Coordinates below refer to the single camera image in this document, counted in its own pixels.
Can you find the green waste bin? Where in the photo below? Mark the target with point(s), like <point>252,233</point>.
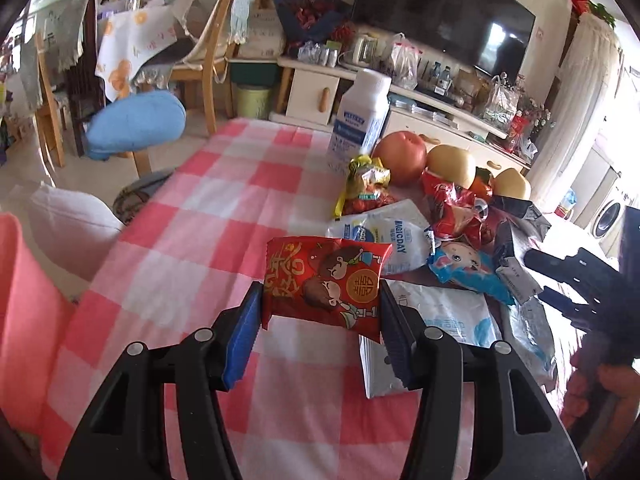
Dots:
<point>252,101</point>

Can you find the pink plastic basin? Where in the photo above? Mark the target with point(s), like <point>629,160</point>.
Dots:
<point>34,317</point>

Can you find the white cushion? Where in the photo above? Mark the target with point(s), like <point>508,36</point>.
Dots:
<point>74,230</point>

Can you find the white milk bottle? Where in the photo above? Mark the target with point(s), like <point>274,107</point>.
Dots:
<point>359,120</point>

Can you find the red snack wrapper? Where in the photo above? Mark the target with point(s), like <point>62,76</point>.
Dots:
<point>456,213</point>

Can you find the owl pattern floor mat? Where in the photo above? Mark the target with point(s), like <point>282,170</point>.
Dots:
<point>132,199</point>

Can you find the dark grey foil wrapper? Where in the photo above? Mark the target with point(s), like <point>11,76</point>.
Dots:
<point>518,225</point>

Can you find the white TV cabinet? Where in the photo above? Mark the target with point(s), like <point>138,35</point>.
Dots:
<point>310,94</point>

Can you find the white Magicday pouch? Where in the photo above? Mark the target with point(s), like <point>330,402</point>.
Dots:
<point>400,224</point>

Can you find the yellow pear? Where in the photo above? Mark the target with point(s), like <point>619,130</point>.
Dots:
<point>510,183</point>
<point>451,164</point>

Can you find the dark blue flower bouquet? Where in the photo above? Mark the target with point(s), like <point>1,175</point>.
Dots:
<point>317,21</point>

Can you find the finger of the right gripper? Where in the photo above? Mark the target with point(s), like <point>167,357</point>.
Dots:
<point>592,278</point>
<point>600,315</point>

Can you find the red cartoon snack packet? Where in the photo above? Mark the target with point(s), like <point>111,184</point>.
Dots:
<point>325,280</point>

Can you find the red apple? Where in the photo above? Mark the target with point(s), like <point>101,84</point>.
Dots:
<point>404,154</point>

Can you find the pink checkered tablecloth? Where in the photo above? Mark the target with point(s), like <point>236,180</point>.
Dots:
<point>300,411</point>

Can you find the black flat television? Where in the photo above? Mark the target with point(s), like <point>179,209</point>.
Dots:
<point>490,35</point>

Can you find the washing machine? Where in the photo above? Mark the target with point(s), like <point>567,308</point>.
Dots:
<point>607,225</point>

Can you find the blue cushioned stool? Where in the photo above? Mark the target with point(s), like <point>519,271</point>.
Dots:
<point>134,124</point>

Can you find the dining table orange-print cloth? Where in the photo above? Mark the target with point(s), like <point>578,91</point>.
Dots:
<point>129,40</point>

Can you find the white lace covered appliance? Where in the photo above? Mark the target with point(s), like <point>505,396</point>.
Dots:
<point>588,78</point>

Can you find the yellow red snack bag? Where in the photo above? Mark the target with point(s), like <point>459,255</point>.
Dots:
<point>366,187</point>

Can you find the dark wooden chair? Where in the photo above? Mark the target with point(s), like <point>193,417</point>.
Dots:
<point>83,86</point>

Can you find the light wooden dining chair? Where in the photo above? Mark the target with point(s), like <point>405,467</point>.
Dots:
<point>206,63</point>

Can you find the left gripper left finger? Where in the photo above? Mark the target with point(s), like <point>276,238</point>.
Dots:
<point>122,434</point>

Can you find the electric kettle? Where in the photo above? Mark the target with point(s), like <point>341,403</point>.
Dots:
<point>362,51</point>

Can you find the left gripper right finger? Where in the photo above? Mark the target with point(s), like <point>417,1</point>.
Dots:
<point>516,433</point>

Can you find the blue cartoon face packet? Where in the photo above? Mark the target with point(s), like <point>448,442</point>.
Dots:
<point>459,263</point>

